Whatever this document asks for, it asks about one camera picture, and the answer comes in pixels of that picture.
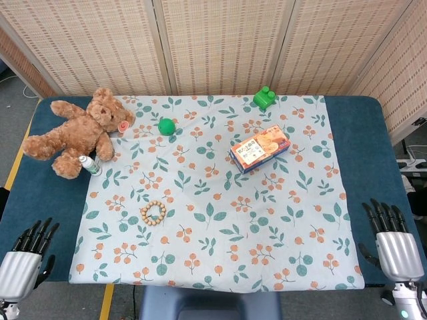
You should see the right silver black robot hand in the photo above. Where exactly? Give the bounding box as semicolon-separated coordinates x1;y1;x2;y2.
357;198;425;284

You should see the brown teddy bear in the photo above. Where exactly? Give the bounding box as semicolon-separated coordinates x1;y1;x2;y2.
21;87;136;180

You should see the green ball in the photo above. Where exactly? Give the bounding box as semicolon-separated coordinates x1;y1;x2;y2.
157;117;177;136

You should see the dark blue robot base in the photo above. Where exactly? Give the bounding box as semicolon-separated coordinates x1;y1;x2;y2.
138;285;283;320

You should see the floral leaf print tablecloth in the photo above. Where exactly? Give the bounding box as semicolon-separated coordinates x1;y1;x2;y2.
68;95;365;293

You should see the green toy building block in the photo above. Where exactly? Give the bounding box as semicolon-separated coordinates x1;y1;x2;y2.
252;85;278;111

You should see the orange blue biscuit box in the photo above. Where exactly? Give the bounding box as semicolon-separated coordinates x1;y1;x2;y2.
229;125;292;175

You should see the wooden bead bracelet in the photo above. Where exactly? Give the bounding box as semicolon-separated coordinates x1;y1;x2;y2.
139;200;167;227

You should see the woven bamboo folding screen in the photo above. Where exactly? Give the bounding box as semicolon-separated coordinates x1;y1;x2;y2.
0;0;427;146

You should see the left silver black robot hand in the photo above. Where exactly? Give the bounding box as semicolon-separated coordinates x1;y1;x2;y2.
0;217;61;301

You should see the dark blue padded table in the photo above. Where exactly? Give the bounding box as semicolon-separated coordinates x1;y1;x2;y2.
0;95;427;289

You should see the small white bottle green label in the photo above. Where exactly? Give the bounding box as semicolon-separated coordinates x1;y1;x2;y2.
78;155;103;177

